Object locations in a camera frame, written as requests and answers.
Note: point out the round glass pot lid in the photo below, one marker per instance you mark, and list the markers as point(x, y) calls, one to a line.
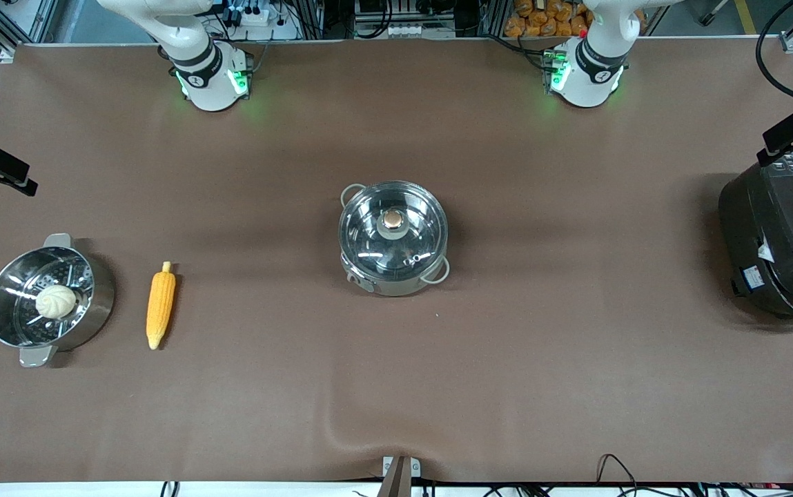
point(368, 235)

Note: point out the yellow corn cob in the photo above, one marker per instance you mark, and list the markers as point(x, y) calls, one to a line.
point(161, 304)

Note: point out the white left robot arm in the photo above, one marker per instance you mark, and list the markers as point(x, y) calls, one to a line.
point(589, 83)

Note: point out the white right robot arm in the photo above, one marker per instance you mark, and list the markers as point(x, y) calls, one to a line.
point(210, 83)

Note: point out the steel steamer pot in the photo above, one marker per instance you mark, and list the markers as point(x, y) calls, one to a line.
point(98, 304)

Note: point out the brown table cover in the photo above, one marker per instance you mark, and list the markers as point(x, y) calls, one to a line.
point(506, 379)

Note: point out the bag of orange breads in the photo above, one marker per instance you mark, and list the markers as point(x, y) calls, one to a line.
point(541, 21)

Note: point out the white steamed bun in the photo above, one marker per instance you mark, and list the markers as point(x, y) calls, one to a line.
point(56, 301)

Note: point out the black rice cooker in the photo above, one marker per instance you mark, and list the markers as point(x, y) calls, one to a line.
point(782, 235)

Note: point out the metal table bracket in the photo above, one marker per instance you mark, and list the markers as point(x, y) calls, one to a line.
point(396, 476)

